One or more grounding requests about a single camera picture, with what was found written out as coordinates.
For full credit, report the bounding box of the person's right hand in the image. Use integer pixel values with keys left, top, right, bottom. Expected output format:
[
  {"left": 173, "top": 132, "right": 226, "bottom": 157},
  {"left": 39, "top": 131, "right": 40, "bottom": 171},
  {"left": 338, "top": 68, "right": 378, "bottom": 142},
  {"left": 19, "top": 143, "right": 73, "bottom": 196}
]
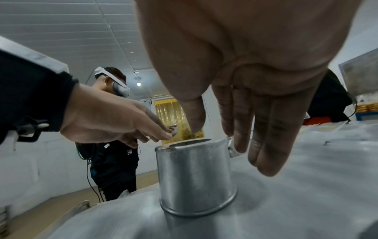
[{"left": 134, "top": 0, "right": 364, "bottom": 177}]

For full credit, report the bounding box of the person's left hand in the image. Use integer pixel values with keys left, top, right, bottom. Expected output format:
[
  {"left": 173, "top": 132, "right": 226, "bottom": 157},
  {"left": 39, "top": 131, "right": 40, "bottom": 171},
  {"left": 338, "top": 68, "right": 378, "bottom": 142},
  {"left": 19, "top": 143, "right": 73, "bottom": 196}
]
[{"left": 60, "top": 83, "right": 175, "bottom": 149}]

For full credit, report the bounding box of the person's left forearm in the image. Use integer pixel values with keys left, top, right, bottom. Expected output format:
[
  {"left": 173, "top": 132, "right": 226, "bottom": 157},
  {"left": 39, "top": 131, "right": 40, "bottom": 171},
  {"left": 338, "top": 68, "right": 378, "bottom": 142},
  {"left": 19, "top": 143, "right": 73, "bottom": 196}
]
[{"left": 0, "top": 49, "right": 79, "bottom": 144}]

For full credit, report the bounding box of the white head-worn headset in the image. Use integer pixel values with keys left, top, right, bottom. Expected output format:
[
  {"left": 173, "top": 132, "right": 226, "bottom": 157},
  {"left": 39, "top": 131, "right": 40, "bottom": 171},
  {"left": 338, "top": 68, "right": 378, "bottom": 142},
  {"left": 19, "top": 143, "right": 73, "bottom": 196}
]
[{"left": 94, "top": 67, "right": 131, "bottom": 98}]

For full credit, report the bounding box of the yellow strip curtain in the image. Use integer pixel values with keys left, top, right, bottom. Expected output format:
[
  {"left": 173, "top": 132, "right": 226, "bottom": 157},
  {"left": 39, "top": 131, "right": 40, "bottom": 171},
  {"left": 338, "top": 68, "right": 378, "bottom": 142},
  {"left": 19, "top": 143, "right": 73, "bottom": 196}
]
[{"left": 154, "top": 98, "right": 205, "bottom": 141}]

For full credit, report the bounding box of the black garment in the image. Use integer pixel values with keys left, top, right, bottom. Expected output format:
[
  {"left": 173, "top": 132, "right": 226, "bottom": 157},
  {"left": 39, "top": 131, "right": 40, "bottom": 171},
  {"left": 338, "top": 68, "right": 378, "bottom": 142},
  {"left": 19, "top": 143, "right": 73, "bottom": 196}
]
[{"left": 306, "top": 69, "right": 355, "bottom": 124}]

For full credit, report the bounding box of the grey metal panel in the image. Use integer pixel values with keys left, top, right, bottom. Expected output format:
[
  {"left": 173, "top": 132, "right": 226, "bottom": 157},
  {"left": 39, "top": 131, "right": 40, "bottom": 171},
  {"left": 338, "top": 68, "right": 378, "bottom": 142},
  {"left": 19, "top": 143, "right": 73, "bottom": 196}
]
[{"left": 338, "top": 48, "right": 378, "bottom": 97}]

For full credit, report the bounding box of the aluminium metal mug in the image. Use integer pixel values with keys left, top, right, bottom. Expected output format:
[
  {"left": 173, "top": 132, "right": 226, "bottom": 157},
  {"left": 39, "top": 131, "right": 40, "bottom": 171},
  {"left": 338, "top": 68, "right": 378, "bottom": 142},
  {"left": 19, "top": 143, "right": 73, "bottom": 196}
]
[{"left": 155, "top": 136, "right": 240, "bottom": 217}]

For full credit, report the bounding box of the stack of yellow trays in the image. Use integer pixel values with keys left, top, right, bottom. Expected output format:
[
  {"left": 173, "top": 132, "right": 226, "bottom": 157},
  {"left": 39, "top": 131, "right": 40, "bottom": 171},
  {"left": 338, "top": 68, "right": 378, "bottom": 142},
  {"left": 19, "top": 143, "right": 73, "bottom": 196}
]
[{"left": 356, "top": 93, "right": 378, "bottom": 114}]

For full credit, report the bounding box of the blue crate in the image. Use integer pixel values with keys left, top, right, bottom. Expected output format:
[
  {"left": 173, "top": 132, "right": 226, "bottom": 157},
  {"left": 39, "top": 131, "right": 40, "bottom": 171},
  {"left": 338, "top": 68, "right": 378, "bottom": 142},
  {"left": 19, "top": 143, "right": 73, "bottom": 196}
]
[{"left": 354, "top": 112, "right": 378, "bottom": 122}]

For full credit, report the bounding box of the metal rack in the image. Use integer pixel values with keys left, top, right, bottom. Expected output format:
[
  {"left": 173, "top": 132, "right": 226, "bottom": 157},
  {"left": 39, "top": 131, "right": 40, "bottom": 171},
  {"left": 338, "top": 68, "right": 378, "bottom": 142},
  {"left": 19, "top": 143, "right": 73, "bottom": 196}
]
[{"left": 0, "top": 205, "right": 13, "bottom": 239}]

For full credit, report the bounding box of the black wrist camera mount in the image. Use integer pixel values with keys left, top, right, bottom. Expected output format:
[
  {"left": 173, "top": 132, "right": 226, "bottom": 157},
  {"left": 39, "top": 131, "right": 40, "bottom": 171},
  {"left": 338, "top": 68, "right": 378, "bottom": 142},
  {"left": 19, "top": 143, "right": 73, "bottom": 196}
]
[{"left": 16, "top": 119, "right": 50, "bottom": 143}]

